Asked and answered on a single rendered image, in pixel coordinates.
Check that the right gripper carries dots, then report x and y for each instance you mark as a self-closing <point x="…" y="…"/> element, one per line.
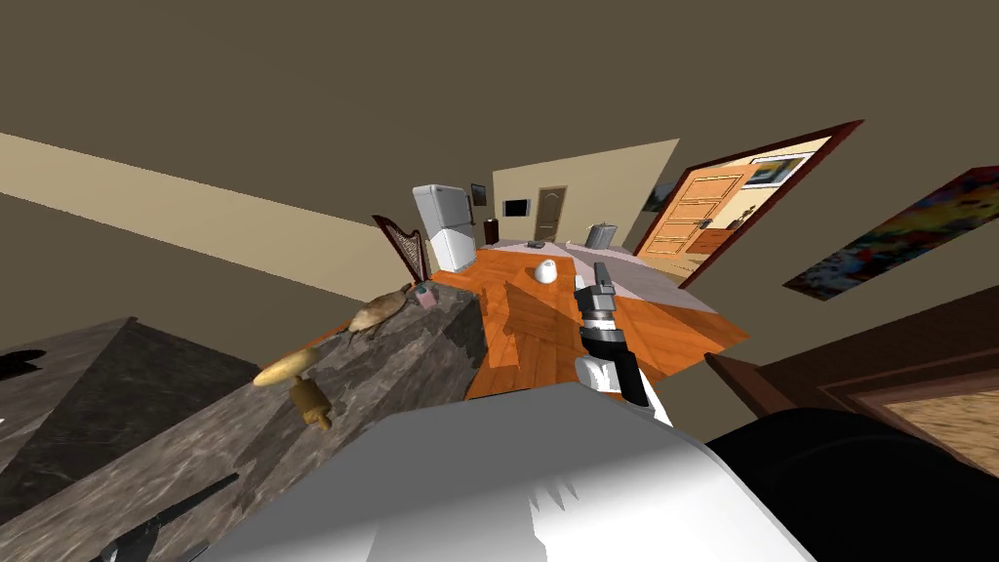
<point x="598" y="298"/>

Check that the white fridge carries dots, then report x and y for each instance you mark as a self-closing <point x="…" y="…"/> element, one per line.
<point x="446" y="222"/>

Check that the black wall television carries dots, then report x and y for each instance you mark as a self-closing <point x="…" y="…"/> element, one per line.
<point x="516" y="208"/>

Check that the brown bread loaf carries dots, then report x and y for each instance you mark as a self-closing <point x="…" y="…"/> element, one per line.
<point x="378" y="311"/>

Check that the small dark wall picture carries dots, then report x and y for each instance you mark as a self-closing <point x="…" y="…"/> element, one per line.
<point x="478" y="194"/>

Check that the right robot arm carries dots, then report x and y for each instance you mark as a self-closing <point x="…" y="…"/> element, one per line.
<point x="851" y="492"/>

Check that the colourful wall painting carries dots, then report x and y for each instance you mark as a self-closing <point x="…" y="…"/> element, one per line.
<point x="897" y="234"/>

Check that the brown wooden door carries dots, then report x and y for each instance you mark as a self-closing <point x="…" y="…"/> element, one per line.
<point x="851" y="363"/>

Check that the orange panelled door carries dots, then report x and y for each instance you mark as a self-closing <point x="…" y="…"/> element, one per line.
<point x="695" y="215"/>

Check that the grey blue wall picture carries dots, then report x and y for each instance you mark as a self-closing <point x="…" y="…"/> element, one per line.
<point x="658" y="197"/>

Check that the dark brown cabinet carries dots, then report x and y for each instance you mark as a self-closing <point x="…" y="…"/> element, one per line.
<point x="491" y="232"/>

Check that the yellow potato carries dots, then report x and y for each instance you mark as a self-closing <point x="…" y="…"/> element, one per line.
<point x="286" y="367"/>

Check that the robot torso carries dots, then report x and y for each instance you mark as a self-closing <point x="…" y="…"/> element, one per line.
<point x="499" y="484"/>

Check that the dark red harp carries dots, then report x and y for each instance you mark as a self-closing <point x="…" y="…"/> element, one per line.
<point x="407" y="247"/>

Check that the small pink box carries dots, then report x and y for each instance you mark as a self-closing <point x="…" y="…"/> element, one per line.
<point x="426" y="297"/>

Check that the grey trash can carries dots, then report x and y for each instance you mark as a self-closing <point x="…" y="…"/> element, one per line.
<point x="602" y="236"/>

